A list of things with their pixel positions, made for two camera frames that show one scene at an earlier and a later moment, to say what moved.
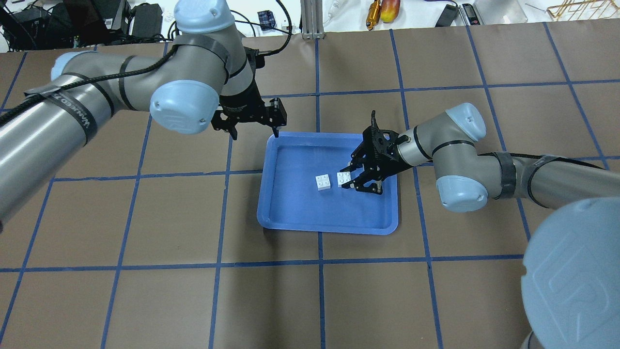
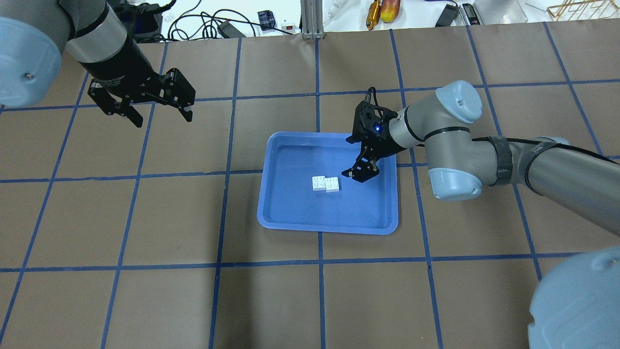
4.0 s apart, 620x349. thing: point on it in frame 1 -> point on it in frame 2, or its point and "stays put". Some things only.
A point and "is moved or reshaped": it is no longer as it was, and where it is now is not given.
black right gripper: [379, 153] -> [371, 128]
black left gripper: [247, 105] -> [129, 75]
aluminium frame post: [313, 26] stays put
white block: [343, 177] is moved or reshaped
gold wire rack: [585, 9] stays put
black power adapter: [447, 16] stays put
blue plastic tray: [289, 199] stays put
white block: [323, 182] is moved or reshaped
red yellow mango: [390, 9] stays put
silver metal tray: [500, 11] stays put
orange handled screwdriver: [373, 14] stays put
